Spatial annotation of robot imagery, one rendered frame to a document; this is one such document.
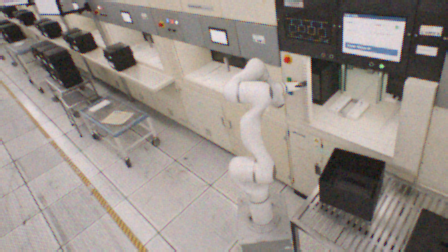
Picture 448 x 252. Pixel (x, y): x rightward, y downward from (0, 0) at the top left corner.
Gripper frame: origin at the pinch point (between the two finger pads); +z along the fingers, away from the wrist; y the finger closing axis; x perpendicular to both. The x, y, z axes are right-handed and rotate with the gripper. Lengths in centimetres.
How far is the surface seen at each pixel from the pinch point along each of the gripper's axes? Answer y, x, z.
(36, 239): -181, -108, -171
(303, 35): 13.9, 29.4, -5.8
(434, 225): 74, -64, -3
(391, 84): 23, -13, 62
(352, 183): 32, -59, -1
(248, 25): -25, 43, -16
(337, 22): 36.5, 32.6, -3.5
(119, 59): -233, 41, -62
